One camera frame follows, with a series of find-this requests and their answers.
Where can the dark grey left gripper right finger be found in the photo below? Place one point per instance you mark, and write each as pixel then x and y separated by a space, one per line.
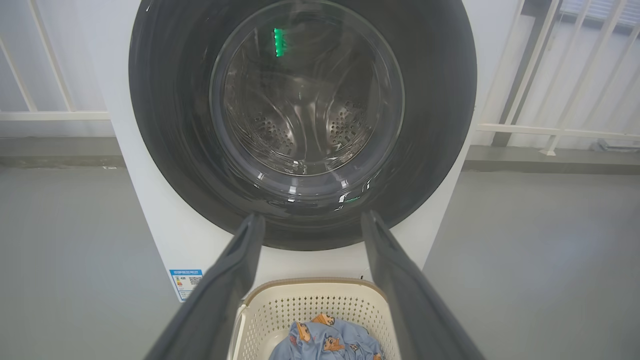
pixel 420 315

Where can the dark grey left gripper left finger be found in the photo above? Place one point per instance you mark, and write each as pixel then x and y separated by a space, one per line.
pixel 210 310

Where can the blue cartoon print garment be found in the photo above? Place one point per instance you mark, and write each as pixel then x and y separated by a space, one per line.
pixel 345 335

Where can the black glass washing machine door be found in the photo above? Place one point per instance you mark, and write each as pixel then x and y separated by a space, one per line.
pixel 170 125

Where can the cream perforated laundry basket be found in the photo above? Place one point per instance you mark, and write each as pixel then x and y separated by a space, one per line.
pixel 310 300

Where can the white washing machine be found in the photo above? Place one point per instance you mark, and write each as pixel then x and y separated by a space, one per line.
pixel 165 220

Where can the blue energy label sticker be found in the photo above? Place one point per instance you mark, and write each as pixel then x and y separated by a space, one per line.
pixel 186 284

